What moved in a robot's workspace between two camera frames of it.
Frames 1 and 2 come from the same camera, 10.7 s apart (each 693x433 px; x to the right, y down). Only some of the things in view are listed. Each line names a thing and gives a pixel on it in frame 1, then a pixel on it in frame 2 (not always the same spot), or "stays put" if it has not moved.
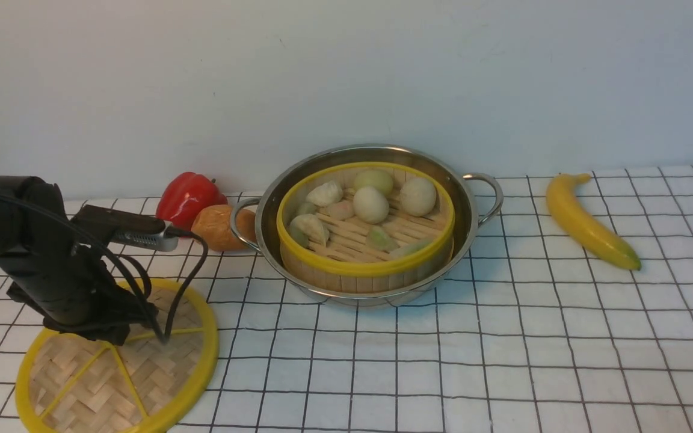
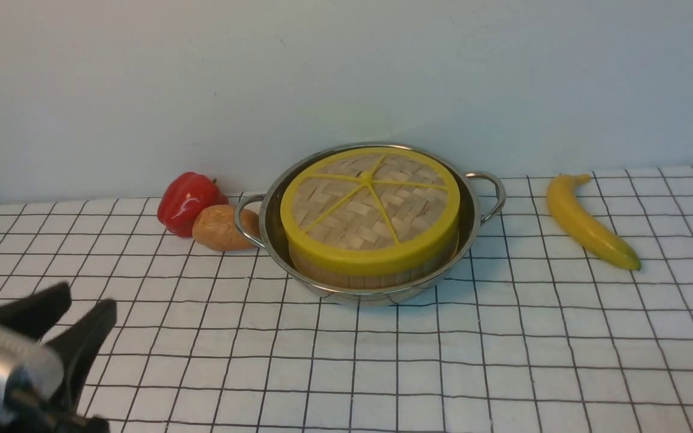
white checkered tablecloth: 542,335 stays put
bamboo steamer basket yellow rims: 309,259 → 434,245
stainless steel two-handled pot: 475,199 stays put
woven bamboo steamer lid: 146,384 → 371,211
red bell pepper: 181,195 stays put
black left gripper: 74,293 → 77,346
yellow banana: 583,227 stays put
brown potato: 213,222 stays put
